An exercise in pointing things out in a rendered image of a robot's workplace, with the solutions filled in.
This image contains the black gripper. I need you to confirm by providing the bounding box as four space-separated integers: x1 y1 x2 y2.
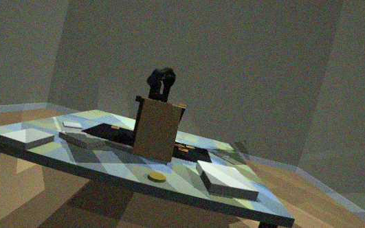
135 89 159 102

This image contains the yellow round disc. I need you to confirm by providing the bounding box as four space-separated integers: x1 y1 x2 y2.
148 172 166 183

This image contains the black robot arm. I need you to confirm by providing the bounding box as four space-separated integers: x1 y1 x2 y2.
146 67 176 102

